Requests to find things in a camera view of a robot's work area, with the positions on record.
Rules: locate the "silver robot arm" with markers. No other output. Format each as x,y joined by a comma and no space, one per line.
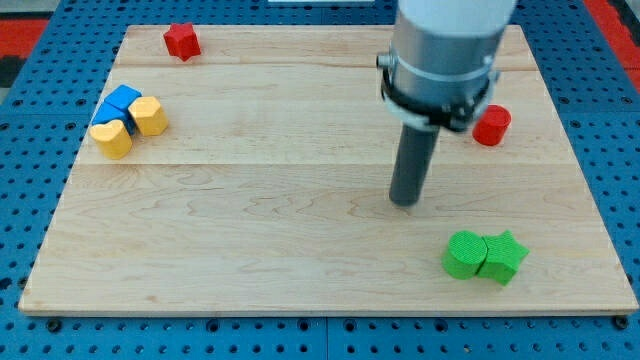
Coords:
438,69

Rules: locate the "blue crescent block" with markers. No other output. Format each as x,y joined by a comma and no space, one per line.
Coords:
107,113

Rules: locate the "yellow heart block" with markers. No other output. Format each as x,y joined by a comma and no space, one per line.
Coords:
112,139

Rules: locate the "red star block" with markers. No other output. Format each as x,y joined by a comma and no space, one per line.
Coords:
181,41

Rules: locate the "green star block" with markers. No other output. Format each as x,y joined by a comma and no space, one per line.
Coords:
503,259

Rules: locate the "green cylinder block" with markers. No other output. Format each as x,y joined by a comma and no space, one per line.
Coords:
465,254

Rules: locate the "light wooden board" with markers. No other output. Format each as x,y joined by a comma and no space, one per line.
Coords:
267,195

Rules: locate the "yellow hexagon block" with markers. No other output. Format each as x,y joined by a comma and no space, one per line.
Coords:
148,115

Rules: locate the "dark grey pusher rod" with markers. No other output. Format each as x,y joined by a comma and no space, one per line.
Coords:
411,166

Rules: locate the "red cylinder block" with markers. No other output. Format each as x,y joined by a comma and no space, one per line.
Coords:
492,126

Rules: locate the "blue cube block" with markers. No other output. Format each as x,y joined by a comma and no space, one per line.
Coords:
122,97

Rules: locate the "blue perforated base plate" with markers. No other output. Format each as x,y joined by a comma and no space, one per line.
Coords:
48,107

